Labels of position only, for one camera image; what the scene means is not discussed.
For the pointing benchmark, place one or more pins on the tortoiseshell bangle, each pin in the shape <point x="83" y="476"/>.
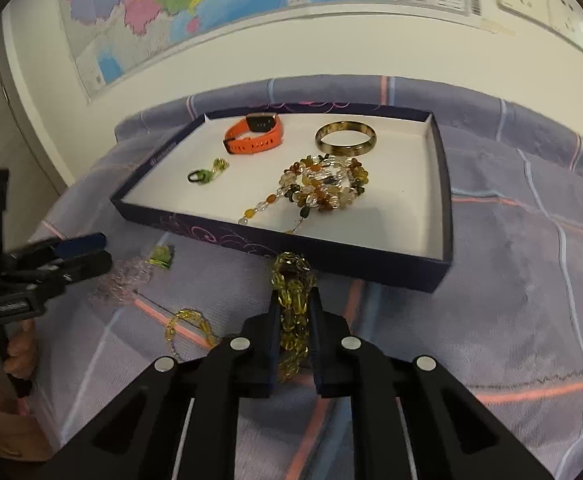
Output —
<point x="324" y="142"/>

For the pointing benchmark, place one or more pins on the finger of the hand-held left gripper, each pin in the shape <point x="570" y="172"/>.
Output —
<point x="79" y="245"/>
<point x="89" y="265"/>

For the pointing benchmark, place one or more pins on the dark purple jewelry box tray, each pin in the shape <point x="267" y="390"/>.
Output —
<point x="371" y="200"/>

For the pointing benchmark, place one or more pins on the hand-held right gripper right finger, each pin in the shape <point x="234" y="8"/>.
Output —
<point x="315" y="330"/>

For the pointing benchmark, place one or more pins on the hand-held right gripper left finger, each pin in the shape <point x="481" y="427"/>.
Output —
<point x="274" y="330"/>

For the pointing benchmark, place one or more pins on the person's left forearm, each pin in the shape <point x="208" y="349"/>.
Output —
<point x="1" y="430"/>

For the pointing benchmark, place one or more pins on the person's left hand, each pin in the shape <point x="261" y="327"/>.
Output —
<point x="21" y="350"/>

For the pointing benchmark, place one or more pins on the orange smart watch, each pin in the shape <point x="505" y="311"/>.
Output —
<point x="266" y="135"/>

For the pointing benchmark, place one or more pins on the green yellow hair ornament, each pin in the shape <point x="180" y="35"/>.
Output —
<point x="161" y="257"/>

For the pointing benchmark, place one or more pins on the colourful wall map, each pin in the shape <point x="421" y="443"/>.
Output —
<point x="171" y="0"/>

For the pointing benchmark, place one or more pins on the purple checked bed cover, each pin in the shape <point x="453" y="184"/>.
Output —
<point x="511" y="260"/>

